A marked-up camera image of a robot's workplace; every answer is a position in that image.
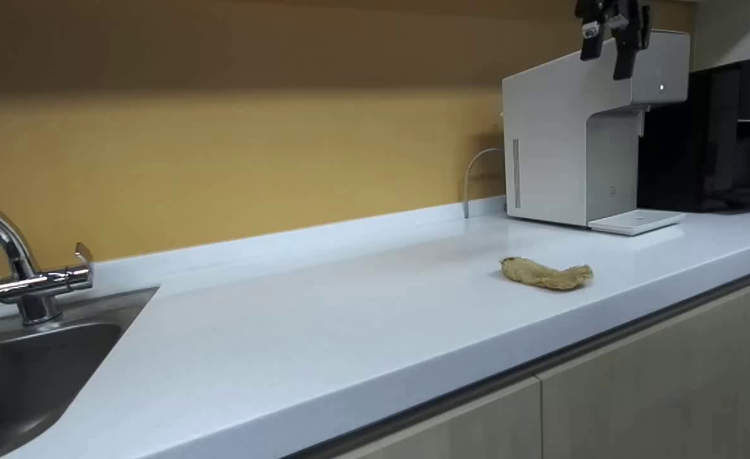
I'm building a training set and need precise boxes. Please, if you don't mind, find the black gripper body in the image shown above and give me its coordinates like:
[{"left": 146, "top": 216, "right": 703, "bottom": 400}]
[{"left": 573, "top": 0, "right": 653, "bottom": 45}]

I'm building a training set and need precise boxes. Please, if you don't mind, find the tan wiping cloth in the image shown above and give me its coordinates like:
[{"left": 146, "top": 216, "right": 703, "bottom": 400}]
[{"left": 498, "top": 256, "right": 597, "bottom": 294}]

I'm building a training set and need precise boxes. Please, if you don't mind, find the white water dispenser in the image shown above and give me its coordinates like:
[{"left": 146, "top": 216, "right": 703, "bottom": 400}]
[{"left": 500, "top": 27, "right": 693, "bottom": 239}]

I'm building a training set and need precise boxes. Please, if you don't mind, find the black coffee machine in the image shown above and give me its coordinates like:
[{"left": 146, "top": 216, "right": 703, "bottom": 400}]
[{"left": 634, "top": 54, "right": 750, "bottom": 215}]

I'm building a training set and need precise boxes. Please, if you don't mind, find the wide beige base cabinet door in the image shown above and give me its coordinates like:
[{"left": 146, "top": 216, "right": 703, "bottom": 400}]
[{"left": 537, "top": 270, "right": 750, "bottom": 459}]

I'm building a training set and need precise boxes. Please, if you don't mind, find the narrow beige base cabinet door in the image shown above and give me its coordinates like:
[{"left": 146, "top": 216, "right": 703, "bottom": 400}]
[{"left": 332, "top": 378, "right": 544, "bottom": 459}]

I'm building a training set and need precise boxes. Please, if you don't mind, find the chrome sink faucet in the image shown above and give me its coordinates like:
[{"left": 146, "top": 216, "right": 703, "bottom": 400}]
[{"left": 0, "top": 197, "right": 96, "bottom": 328}]

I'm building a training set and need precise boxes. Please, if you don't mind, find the stainless steel sink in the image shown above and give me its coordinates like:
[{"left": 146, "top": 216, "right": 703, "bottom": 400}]
[{"left": 0, "top": 286, "right": 161, "bottom": 459}]

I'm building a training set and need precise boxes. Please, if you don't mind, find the thin white cable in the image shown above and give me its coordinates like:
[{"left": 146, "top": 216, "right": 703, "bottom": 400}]
[{"left": 461, "top": 146, "right": 505, "bottom": 221}]

